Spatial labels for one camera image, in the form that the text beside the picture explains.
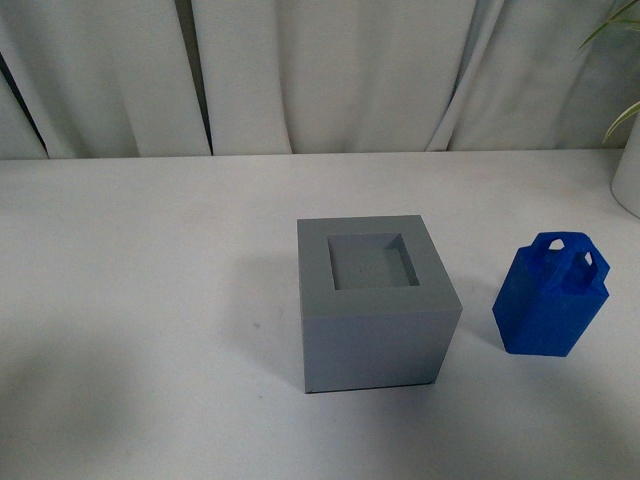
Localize blue plastic part with handles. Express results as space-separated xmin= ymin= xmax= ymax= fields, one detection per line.
xmin=492 ymin=232 xmax=610 ymax=357

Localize gray cube base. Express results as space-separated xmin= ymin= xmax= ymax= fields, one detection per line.
xmin=297 ymin=215 xmax=463 ymax=393

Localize white curtain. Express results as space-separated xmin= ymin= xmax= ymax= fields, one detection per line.
xmin=1 ymin=1 xmax=639 ymax=159

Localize white plant pot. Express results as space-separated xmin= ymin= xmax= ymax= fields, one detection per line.
xmin=611 ymin=146 xmax=640 ymax=217

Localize green plant leaves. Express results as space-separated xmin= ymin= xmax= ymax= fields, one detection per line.
xmin=579 ymin=0 xmax=640 ymax=144

